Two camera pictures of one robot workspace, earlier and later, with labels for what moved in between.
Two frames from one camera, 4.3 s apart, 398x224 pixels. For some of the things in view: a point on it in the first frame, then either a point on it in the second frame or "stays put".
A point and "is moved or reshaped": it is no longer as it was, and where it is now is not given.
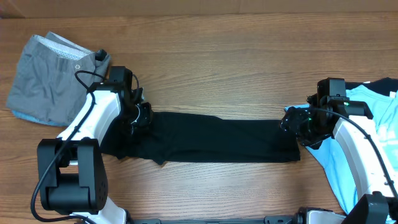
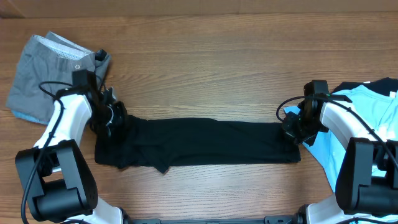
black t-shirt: x=180 y=137 is moved or reshaped
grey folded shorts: x=52 y=78 stays put
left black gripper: x=145 y=120 to x=121 y=120
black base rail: x=297 y=219 stays put
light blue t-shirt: x=337 y=162 stays put
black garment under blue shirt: x=385 y=85 stays put
